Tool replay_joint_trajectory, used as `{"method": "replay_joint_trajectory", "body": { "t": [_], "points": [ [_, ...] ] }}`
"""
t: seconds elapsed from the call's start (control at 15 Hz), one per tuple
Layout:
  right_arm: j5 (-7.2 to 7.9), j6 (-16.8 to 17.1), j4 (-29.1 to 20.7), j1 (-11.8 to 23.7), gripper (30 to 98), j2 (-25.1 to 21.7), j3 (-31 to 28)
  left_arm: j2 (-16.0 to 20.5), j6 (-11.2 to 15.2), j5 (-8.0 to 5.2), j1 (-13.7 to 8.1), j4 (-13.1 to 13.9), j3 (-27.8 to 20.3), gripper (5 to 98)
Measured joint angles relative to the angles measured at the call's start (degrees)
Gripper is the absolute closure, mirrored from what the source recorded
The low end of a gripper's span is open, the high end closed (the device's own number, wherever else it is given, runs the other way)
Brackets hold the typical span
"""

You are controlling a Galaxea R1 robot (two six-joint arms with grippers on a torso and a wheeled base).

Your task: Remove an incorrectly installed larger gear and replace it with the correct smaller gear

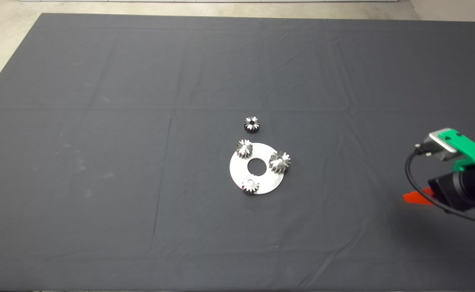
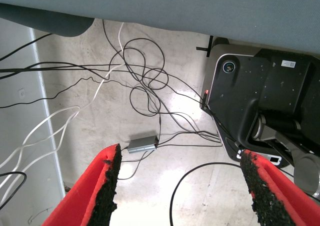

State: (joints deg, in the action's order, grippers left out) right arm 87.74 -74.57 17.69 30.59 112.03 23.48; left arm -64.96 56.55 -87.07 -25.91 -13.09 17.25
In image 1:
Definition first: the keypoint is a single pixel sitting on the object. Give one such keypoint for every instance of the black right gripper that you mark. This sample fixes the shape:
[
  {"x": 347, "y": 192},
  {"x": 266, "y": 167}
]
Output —
[{"x": 456, "y": 188}]

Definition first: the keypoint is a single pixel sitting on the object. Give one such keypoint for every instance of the large steel gear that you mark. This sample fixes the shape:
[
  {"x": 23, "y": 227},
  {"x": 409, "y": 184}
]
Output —
[{"x": 280, "y": 162}]

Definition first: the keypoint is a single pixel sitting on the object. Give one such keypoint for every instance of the small steel gear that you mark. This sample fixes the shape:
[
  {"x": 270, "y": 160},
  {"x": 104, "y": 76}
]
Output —
[
  {"x": 250, "y": 187},
  {"x": 244, "y": 151},
  {"x": 249, "y": 127}
]

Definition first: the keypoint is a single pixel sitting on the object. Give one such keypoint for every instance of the round metal plate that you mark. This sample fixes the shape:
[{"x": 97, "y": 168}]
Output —
[{"x": 268, "y": 182}]

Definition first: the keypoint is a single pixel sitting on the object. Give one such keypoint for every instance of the dark table cloth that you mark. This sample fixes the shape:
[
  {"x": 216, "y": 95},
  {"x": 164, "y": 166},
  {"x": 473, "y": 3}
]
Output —
[{"x": 99, "y": 162}]

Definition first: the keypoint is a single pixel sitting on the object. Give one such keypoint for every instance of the small silver camera box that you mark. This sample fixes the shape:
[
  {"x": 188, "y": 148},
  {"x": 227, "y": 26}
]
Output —
[{"x": 440, "y": 147}]

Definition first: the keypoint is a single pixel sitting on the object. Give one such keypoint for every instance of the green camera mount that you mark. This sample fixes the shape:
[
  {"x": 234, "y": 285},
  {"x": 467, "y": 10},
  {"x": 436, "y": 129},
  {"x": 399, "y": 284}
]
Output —
[{"x": 464, "y": 148}]

